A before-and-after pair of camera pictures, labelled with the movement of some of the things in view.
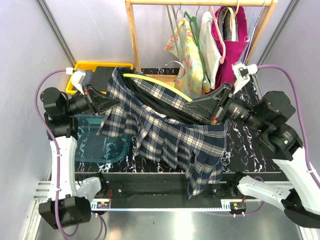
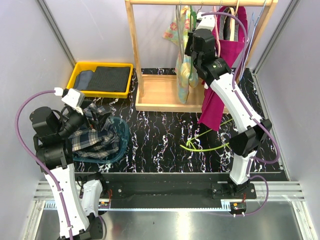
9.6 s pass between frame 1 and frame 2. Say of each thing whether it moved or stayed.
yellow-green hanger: moved
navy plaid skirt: moved
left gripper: moved
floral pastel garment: moved
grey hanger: moved
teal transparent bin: stayed
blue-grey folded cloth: stayed
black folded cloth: stayed
